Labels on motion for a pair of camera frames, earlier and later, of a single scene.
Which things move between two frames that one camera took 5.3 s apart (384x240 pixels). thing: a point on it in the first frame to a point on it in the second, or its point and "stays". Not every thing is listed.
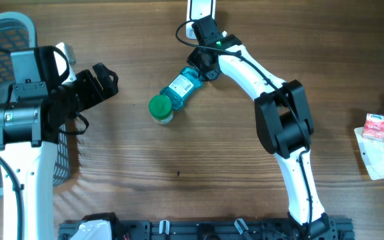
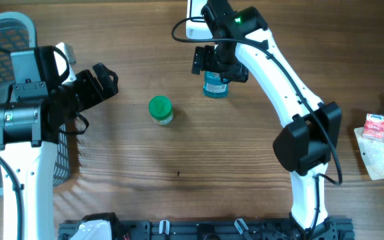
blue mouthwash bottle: (181, 89) to (213, 86)
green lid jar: (160, 109) stays
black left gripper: (95, 93) stays
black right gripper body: (197, 59) stays
